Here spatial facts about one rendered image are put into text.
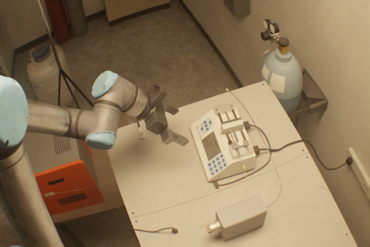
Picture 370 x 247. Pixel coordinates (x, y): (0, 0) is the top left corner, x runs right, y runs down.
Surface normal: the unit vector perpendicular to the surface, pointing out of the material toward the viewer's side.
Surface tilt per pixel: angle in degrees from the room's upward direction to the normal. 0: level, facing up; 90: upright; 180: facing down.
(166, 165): 0
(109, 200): 0
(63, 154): 0
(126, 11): 90
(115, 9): 90
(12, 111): 83
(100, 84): 34
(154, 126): 90
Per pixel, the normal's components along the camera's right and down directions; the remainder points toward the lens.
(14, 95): 0.97, 0.00
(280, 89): -0.24, 0.64
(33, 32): 0.34, 0.70
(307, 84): -0.08, -0.64
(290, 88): 0.18, 0.61
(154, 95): -0.64, -0.36
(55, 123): 0.91, 0.36
